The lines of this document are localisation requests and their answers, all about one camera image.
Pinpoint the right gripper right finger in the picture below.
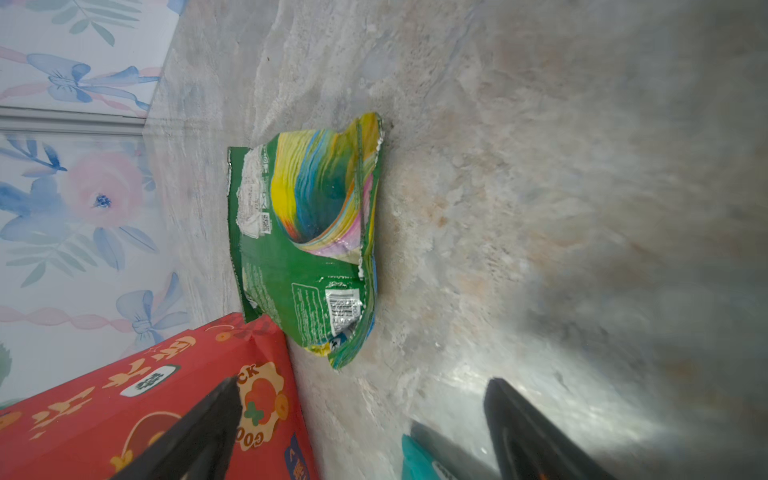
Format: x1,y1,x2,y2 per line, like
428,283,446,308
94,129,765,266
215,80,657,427
484,378,615,480

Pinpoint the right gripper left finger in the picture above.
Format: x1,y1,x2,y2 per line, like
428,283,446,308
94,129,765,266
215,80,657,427
114,377,242,479

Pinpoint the red paper gift bag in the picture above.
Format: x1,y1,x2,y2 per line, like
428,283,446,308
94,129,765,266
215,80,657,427
1,313,319,479

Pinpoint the small green snack bag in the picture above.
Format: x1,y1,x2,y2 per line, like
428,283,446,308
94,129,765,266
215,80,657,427
227,112,385,370

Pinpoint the teal Fox's candy bag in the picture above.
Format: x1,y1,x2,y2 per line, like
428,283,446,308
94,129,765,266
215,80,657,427
401,421,476,480

